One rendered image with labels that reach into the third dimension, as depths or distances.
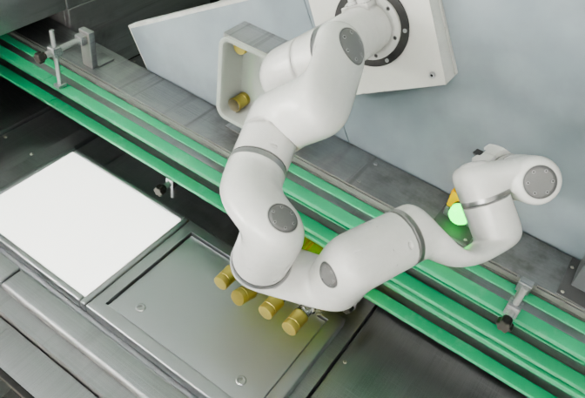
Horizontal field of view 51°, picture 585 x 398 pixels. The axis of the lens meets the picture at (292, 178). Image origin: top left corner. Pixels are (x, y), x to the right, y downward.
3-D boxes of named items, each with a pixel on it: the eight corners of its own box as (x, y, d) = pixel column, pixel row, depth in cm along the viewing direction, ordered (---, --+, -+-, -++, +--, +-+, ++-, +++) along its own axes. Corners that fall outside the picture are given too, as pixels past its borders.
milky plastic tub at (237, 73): (237, 99, 157) (215, 114, 151) (242, 20, 142) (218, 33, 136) (292, 129, 151) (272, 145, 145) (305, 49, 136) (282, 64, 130)
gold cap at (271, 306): (269, 300, 128) (257, 313, 125) (271, 289, 126) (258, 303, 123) (283, 308, 127) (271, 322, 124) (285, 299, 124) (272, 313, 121)
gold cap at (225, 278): (225, 272, 132) (212, 284, 129) (227, 261, 130) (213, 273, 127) (238, 280, 131) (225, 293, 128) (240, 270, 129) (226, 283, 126)
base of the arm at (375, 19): (331, -16, 117) (286, 4, 106) (389, -31, 110) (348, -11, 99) (351, 62, 123) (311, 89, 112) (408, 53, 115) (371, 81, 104)
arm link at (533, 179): (475, 231, 91) (453, 171, 91) (459, 221, 102) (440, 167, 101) (574, 196, 90) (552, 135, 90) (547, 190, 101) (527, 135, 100)
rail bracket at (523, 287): (514, 280, 119) (489, 326, 111) (528, 255, 114) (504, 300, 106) (534, 291, 118) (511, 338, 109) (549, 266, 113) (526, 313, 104)
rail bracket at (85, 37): (103, 58, 176) (36, 91, 161) (97, 4, 165) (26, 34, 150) (114, 65, 174) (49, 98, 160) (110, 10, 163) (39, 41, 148)
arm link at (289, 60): (294, 37, 109) (240, 65, 97) (353, 7, 100) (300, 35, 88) (319, 86, 111) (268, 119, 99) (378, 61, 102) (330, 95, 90)
